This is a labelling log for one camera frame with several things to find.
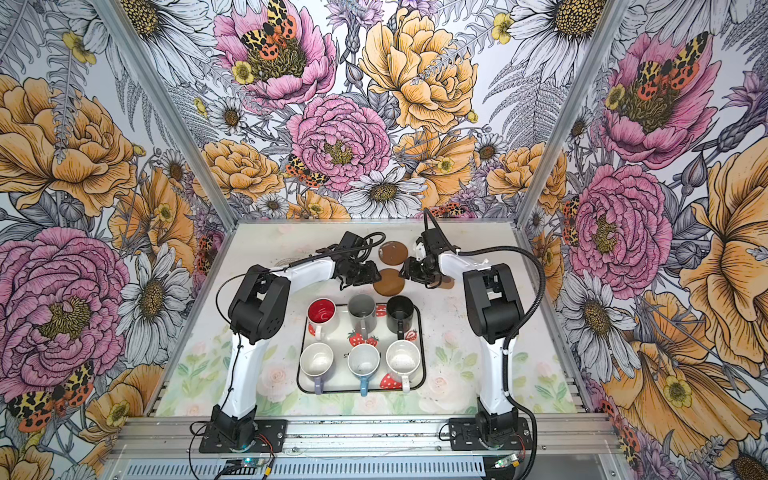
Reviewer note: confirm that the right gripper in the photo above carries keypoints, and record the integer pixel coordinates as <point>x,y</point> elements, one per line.
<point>409,268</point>

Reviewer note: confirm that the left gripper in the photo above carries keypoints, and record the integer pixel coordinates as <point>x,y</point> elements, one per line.
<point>370,277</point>

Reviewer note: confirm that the paw shaped wooden coaster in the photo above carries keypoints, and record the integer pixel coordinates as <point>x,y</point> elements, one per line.
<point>446,282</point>

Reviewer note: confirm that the scratched dark wooden coaster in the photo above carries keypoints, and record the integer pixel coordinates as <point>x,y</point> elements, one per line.
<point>393,253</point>

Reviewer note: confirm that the plain round wooden coaster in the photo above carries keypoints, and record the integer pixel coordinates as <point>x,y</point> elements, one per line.
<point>390,284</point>

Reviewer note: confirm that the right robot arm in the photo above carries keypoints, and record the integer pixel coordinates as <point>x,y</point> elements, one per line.
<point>495,315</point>

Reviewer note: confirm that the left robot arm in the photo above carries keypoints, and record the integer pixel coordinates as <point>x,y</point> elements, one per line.
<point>256,314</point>

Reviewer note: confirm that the grey mug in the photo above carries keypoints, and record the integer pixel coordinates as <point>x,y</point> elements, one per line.
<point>362,313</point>

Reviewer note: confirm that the black mug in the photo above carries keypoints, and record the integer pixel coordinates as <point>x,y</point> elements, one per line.
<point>399,314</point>

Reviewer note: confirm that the red interior mug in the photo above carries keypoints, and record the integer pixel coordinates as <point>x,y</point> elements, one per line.
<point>323,319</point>

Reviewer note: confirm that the strawberry print serving tray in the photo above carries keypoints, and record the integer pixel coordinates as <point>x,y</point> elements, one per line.
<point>345,338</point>

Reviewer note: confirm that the green circuit board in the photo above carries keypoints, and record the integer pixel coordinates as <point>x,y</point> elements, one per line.
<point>248,467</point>

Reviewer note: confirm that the white mug blue handle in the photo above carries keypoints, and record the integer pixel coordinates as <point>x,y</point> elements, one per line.
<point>363,362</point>

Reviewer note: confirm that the white mug purple handle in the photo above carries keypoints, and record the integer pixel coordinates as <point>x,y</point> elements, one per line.
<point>317,363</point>

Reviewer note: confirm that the aluminium front rail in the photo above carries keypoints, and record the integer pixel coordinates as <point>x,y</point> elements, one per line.
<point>366,436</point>

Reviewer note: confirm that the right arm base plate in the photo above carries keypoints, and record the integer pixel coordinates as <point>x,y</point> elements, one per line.
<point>465,432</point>

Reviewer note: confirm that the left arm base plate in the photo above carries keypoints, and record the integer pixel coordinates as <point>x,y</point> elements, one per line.
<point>270,433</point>

